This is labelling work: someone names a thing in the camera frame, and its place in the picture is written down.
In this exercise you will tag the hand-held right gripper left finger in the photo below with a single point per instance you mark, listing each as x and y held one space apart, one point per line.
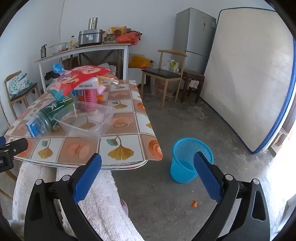
87 178

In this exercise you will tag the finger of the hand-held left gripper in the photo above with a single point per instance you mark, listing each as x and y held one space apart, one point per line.
16 146
1 140

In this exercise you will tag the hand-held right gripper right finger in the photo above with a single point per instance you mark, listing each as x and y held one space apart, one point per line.
208 176

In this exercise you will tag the blue plastic waste basket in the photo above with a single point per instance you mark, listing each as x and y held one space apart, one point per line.
185 166

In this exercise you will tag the small orange peel scrap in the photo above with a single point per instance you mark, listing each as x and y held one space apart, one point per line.
194 203

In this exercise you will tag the white fluffy robe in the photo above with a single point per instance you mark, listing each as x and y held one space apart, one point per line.
104 208

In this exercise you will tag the purple slipper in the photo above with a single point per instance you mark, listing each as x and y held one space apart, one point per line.
124 207

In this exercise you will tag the clear plastic container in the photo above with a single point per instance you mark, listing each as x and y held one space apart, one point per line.
85 120

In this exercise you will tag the patterned tablecloth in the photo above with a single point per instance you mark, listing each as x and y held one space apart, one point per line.
120 129

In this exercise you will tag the patterned seat cushion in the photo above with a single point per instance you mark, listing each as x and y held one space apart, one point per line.
19 83

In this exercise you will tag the black cloth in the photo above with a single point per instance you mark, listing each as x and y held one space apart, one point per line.
51 75

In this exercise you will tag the pink can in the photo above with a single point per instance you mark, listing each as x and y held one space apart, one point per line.
90 95

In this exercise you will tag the red snack bag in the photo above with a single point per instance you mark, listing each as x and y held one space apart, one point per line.
76 77

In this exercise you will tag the white cloth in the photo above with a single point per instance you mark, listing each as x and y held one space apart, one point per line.
193 83

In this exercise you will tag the white cardboard box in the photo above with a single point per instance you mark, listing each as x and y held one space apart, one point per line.
89 83

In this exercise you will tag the steel thermos bottle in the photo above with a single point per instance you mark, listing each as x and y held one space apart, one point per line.
43 51

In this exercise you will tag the dark wooden stool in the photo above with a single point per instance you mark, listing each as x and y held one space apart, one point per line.
193 76

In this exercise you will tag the white mattress with blue edge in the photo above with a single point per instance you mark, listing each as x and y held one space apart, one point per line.
249 76

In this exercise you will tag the glass bowl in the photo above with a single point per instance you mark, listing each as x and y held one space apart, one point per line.
59 47

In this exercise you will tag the white storage box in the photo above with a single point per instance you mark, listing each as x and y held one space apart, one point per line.
133 76

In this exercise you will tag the wooden chair with black seat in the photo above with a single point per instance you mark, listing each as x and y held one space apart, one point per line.
161 74

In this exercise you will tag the white plastic bag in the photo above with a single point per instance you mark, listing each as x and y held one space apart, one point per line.
106 67

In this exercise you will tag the white and green bag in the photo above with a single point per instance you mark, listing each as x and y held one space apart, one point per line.
173 66

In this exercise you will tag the clear oil bottle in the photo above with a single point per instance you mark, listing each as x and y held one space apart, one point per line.
73 41

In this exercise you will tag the white side table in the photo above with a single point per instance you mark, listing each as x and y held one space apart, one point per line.
92 49

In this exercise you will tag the yellow plastic bag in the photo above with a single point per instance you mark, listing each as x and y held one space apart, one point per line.
138 61

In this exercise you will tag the silver rice cooker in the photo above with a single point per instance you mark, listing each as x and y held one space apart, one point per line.
90 37

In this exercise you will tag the silver refrigerator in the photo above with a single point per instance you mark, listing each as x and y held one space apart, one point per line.
196 34

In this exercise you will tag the glass jar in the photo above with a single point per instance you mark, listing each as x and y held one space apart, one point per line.
110 37

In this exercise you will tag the steel utensil holder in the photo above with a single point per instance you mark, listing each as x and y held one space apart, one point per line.
93 23

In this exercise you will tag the orange plastic bag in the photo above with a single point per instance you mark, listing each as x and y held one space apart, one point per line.
128 37

